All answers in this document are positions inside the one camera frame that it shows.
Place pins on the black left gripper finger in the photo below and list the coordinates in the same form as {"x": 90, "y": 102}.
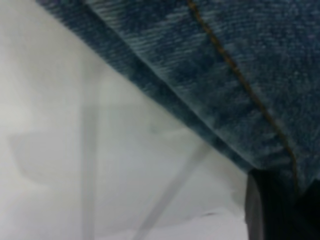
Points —
{"x": 275, "y": 215}

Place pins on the blue denim shorts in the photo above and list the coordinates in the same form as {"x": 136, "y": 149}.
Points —
{"x": 225, "y": 75}

